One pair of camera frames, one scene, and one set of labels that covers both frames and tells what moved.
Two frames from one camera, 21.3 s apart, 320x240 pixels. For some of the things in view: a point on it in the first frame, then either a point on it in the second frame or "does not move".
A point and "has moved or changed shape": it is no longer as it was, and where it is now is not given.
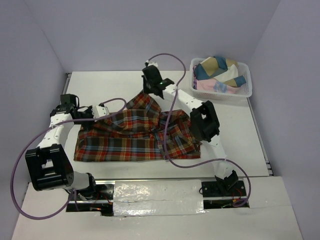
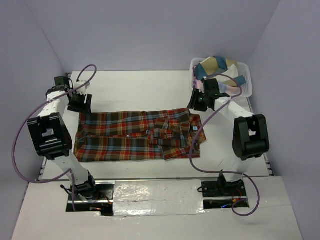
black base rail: x=99 y=201 does not move
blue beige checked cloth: x=209 y=67 does not move
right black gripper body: x=147 y=86 -> x=200 y=103
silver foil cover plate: x=158 y=197 does not move
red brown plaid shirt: x=137 y=133 has moved or changed shape
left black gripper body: x=87 y=114 -> x=77 y=104
